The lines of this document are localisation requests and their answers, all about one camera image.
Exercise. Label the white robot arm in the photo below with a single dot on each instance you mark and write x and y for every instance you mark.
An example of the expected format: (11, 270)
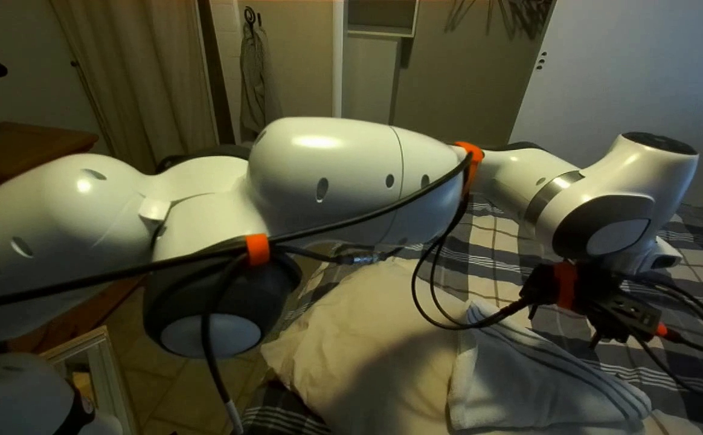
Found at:
(216, 235)

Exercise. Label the cream pillow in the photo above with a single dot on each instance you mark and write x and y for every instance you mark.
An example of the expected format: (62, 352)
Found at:
(367, 360)

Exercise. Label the wooden dresser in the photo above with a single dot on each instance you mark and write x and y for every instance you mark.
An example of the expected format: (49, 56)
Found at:
(26, 147)

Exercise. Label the beige curtain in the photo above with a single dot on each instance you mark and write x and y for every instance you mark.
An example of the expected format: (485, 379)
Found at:
(143, 69)

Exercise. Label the white closet door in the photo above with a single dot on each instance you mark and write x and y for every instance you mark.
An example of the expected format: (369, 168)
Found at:
(613, 67)

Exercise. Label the plaid bed comforter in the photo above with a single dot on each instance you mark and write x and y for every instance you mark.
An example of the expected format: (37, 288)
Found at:
(485, 266)

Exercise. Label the hanging grey garment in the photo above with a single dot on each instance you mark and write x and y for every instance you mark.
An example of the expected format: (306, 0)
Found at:
(254, 87)

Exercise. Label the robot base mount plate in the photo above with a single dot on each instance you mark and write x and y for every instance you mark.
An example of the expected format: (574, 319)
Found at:
(91, 363)

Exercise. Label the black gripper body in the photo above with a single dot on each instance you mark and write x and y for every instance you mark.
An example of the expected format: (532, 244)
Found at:
(601, 299)

